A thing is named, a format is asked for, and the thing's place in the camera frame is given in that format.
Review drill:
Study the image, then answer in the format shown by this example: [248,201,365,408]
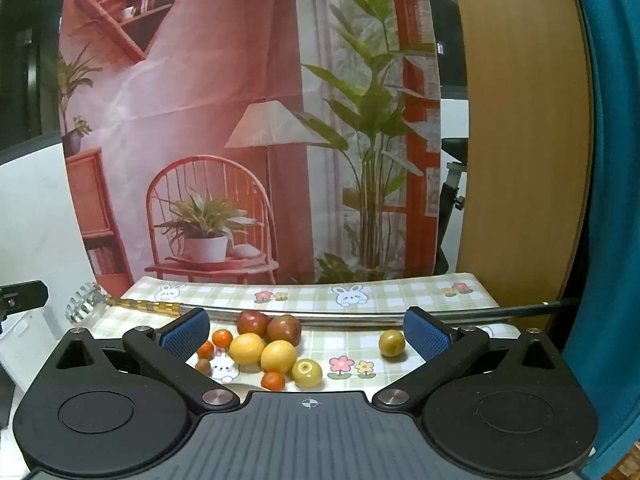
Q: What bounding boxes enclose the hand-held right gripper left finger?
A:
[52,308,241,413]

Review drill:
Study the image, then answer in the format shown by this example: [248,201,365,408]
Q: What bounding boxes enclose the wooden board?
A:
[447,0,593,306]

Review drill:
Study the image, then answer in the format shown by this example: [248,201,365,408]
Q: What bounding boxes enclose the checked bunny print tablecloth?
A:
[65,272,521,411]

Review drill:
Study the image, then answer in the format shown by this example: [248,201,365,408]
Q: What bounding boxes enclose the yellow lemon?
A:
[260,340,298,375]
[228,333,266,366]

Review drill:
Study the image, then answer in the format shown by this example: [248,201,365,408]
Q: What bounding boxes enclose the dark red apple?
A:
[266,314,302,348]

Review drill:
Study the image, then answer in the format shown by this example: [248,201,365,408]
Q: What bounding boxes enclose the yellow-green plum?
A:
[291,358,324,389]
[378,329,406,359]

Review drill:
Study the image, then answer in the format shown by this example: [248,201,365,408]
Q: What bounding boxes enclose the bright red apple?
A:
[236,309,273,338]

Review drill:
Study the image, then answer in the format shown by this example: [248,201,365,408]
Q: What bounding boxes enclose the printed room scene wall tapestry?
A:
[57,0,443,286]

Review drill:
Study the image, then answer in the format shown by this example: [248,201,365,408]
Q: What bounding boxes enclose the black chair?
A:
[435,137,471,276]

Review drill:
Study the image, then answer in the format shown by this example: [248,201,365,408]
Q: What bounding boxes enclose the telescopic steel pole gold bands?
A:
[65,282,583,331]

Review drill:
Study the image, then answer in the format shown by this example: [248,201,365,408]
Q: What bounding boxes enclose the teal cloth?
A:
[560,0,640,480]

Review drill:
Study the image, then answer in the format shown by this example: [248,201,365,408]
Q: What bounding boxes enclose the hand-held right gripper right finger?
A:
[372,306,571,413]

